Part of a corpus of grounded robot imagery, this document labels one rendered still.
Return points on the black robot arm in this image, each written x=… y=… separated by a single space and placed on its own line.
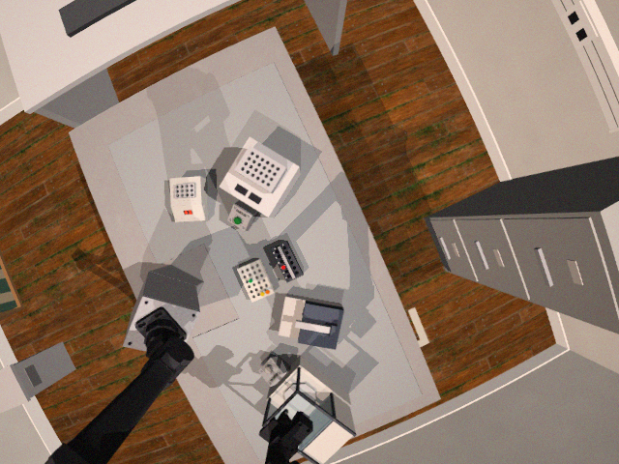
x=102 y=437

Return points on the grey flat mat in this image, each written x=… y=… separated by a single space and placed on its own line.
x=203 y=137

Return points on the white tube rack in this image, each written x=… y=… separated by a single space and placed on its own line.
x=246 y=272

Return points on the cream block with round holes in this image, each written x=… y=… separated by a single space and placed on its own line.
x=188 y=200

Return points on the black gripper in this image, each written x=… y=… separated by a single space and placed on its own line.
x=266 y=431

